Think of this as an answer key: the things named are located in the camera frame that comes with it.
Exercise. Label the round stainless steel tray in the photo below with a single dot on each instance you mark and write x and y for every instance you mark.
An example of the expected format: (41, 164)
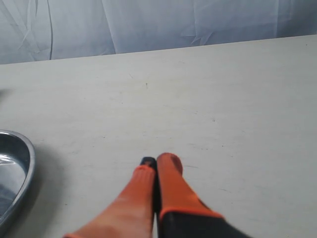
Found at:
(17, 166)

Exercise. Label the white backdrop curtain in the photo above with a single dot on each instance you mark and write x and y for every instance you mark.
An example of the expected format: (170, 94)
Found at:
(34, 30)

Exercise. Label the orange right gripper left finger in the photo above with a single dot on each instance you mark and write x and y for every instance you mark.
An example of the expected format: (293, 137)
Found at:
(131, 214)

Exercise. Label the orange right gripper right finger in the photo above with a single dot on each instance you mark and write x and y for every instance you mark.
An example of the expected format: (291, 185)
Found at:
(182, 214)

